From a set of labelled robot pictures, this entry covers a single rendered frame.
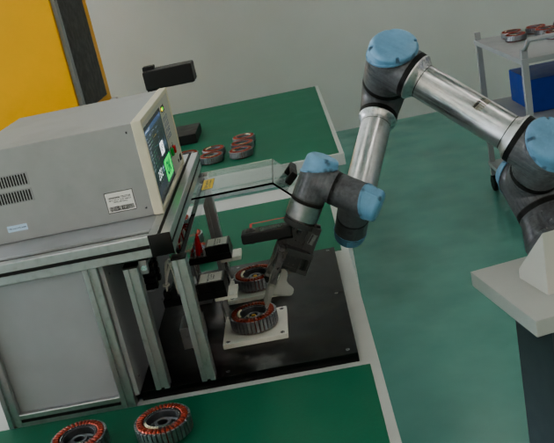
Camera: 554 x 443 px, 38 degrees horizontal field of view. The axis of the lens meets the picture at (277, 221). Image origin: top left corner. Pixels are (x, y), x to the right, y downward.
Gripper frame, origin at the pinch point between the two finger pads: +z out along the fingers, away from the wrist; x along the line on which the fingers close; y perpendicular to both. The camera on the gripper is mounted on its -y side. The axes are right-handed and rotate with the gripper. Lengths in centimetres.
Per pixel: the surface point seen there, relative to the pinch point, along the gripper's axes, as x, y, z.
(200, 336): -20.5, -12.1, 4.6
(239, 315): -1.8, -3.7, 6.2
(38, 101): 347, -136, 62
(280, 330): -5.6, 5.7, 5.0
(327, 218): 76, 21, 0
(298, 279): 24.8, 10.8, 3.5
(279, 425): -39.0, 6.3, 8.4
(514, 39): 256, 113, -73
